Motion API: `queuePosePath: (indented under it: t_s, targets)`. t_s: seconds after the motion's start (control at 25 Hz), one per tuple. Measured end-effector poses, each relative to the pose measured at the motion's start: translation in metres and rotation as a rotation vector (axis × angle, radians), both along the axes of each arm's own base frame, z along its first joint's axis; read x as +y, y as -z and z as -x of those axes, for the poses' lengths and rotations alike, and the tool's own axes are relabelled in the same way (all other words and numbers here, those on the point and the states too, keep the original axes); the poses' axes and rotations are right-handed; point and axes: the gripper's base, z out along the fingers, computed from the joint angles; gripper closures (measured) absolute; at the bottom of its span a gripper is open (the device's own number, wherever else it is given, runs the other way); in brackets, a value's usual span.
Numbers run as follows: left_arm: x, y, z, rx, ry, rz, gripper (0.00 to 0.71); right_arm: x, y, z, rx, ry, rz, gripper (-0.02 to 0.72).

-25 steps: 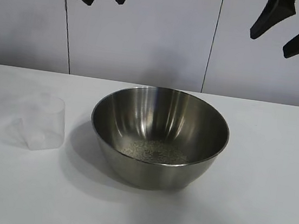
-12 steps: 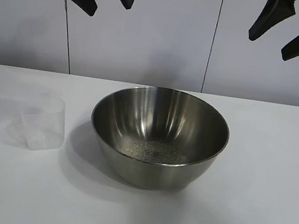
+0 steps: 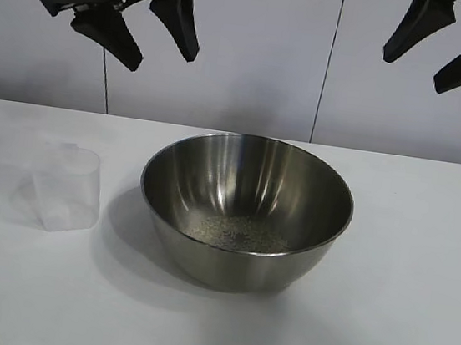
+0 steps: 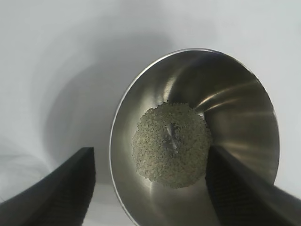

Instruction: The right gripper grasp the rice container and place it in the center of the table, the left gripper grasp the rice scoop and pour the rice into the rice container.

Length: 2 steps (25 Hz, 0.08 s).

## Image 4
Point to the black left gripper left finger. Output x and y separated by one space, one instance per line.
47 195

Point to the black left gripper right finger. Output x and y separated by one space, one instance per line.
247 197

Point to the white rice grains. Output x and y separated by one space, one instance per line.
155 153

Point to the stainless steel mixing bowl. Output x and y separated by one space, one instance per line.
235 106

